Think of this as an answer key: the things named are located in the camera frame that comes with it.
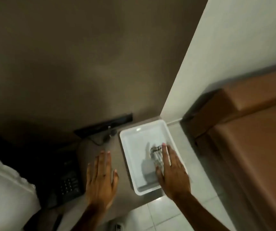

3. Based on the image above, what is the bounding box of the person's right hand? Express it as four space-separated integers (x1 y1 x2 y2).
155 143 192 200

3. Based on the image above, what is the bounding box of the person's left hand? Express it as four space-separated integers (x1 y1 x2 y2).
86 151 119 210

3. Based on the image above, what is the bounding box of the person's left forearm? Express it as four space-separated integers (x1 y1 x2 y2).
70 204 112 231

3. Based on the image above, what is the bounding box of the person's right forearm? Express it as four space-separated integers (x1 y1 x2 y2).
169 191 233 231

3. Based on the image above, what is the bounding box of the clear drinking glass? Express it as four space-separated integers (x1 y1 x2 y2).
150 143 165 173

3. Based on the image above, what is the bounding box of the black desk telephone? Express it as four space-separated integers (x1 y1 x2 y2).
39 150 85 208

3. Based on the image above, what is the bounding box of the white plastic tray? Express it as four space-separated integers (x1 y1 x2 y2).
119 119 188 196

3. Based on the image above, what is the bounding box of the white bedding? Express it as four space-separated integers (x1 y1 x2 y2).
0 151 42 231

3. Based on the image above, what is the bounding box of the brown upholstered bench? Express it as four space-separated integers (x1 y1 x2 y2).
181 67 276 231

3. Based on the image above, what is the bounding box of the black power cable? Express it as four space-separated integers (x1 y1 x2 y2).
87 134 111 146

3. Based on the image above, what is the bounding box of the black wall socket panel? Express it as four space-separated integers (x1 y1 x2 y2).
74 113 133 137

